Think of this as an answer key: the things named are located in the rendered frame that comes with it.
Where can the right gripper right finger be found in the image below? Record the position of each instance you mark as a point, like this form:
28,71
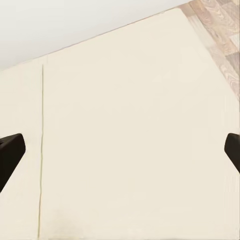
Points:
232,149

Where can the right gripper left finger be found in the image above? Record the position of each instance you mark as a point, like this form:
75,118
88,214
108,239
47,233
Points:
12,149

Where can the bed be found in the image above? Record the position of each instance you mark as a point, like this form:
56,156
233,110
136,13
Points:
125,135

